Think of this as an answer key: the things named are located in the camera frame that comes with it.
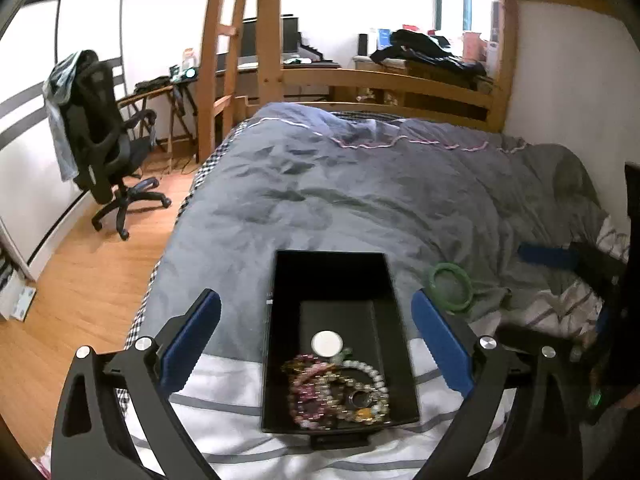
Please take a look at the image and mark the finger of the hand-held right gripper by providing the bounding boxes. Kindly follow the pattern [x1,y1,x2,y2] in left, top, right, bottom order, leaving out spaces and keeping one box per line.
[497,324,583,362]
[517,241,630,291]

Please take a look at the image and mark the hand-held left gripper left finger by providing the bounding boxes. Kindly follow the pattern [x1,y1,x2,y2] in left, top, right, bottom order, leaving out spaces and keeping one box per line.
[50,287,223,480]

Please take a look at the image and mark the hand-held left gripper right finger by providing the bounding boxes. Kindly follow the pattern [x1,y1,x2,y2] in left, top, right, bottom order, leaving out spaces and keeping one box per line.
[410,287,584,480]

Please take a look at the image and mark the white bead bracelet with tassel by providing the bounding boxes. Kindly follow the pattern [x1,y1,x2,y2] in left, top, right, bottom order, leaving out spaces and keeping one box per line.
[344,358,391,419]

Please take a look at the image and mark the green bangle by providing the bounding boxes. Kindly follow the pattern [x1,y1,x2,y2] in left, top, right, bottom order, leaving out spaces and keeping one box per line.
[427,261,474,317]

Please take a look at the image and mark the pink bead bracelet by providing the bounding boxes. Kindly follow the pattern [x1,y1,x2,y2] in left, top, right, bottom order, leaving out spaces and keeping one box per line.
[281,353,347,387]

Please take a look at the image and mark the black box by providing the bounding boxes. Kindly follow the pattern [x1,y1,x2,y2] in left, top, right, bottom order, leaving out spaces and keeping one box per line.
[259,249,421,451]

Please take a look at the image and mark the dark red bead bracelet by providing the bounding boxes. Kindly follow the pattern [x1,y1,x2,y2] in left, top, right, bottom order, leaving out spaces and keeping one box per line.
[287,382,332,429]

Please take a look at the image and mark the white grey striped blanket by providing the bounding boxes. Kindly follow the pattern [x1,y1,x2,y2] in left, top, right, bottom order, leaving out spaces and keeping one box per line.
[117,214,632,480]

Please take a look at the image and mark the round white disc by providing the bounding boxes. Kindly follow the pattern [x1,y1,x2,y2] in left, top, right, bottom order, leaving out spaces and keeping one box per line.
[310,329,344,359]

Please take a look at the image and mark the checkered bed sheet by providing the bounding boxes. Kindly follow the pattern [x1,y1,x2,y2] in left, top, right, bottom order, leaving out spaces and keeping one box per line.
[124,119,251,352]

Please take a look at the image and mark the grey duvet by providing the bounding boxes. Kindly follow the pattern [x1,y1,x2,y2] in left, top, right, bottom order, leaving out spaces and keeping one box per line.
[140,102,607,367]

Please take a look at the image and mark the white low shelf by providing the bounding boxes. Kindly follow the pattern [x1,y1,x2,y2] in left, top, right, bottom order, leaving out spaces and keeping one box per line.
[0,220,39,322]

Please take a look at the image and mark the pink box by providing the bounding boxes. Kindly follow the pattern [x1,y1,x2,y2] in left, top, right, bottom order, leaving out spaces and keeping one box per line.
[462,30,484,59]

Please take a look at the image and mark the black office chair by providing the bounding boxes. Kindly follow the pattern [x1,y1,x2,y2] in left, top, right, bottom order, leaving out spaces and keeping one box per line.
[47,50,174,241]

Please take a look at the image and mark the white sliding wardrobe doors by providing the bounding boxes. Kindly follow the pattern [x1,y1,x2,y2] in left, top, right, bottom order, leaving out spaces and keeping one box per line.
[0,0,127,282]

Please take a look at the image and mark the pile of black clothes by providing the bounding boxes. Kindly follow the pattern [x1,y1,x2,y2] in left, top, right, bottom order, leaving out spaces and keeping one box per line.
[369,28,489,82]

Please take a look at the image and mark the wooden folding table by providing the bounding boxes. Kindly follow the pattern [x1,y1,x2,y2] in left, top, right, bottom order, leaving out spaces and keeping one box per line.
[117,82,197,162]

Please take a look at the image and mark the wooden ladder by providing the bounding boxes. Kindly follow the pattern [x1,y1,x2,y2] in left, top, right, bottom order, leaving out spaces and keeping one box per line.
[195,0,252,163]

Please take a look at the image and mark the light blue cloth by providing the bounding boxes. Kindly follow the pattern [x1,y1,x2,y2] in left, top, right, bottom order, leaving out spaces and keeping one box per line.
[42,52,99,182]

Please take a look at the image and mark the wooden desk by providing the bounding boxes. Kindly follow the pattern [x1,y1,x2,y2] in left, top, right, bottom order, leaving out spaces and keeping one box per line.
[215,59,344,107]

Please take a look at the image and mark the black computer monitor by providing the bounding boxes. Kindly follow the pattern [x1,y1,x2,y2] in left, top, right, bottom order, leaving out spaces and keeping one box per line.
[240,16,261,59]
[279,14,302,57]

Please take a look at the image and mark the wooden bunk bed frame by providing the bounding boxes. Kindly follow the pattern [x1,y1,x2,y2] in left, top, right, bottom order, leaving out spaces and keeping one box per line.
[195,0,640,136]

